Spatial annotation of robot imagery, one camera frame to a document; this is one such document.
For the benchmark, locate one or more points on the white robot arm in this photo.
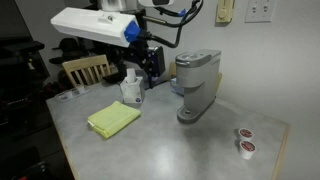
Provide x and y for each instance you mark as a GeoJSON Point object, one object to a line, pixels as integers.
{"type": "Point", "coordinates": [116, 6]}

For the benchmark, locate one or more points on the white coffee pod cup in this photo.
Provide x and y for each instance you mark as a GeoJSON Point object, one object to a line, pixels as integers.
{"type": "Point", "coordinates": [246, 149]}
{"type": "Point", "coordinates": [245, 134]}

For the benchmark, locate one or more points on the grey pod coffee maker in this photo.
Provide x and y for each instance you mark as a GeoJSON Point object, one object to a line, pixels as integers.
{"type": "Point", "coordinates": [197, 74]}

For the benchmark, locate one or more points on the white wall switch plate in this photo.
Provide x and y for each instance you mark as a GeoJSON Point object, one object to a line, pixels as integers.
{"type": "Point", "coordinates": [260, 11]}

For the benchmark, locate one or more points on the folded yellow-green cloth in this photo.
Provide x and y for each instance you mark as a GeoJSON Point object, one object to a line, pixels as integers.
{"type": "Point", "coordinates": [110, 120]}

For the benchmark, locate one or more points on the grey tissue box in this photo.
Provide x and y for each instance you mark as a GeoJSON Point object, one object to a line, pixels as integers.
{"type": "Point", "coordinates": [132, 89]}

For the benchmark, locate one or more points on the beige wall thermostat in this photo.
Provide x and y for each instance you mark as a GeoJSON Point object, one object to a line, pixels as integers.
{"type": "Point", "coordinates": [224, 13]}

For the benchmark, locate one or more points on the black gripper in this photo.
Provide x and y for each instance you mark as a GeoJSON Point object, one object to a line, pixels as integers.
{"type": "Point", "coordinates": [150, 60]}

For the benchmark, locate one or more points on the wooden chair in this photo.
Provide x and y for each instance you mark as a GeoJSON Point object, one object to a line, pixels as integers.
{"type": "Point", "coordinates": [87, 71]}

